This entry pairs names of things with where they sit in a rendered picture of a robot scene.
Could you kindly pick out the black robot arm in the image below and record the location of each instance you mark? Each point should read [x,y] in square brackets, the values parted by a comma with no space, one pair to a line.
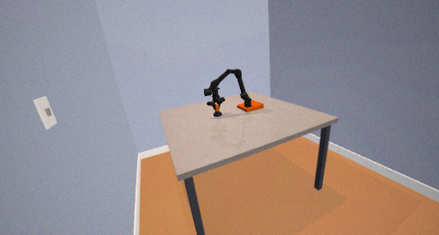
[213,89]

